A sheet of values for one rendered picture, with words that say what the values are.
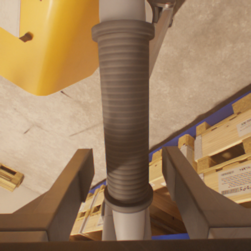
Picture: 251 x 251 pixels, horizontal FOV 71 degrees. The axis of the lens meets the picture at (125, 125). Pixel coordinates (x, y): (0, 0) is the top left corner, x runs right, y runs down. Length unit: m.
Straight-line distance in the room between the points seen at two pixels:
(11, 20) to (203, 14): 1.13
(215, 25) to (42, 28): 1.12
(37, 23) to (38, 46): 0.08
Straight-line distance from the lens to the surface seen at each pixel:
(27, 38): 0.73
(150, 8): 1.00
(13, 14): 0.74
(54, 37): 0.70
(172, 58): 1.54
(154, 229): 2.38
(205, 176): 1.21
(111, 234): 0.19
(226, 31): 1.50
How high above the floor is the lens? 1.41
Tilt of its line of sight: 43 degrees down
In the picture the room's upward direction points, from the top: 158 degrees counter-clockwise
